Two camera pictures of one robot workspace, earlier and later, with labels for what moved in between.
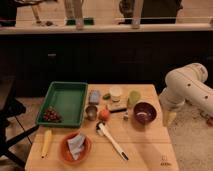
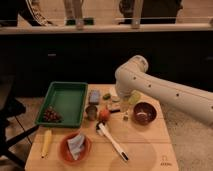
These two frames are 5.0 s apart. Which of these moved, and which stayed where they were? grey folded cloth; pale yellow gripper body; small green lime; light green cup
Moved: pale yellow gripper body
Stayed: grey folded cloth; light green cup; small green lime
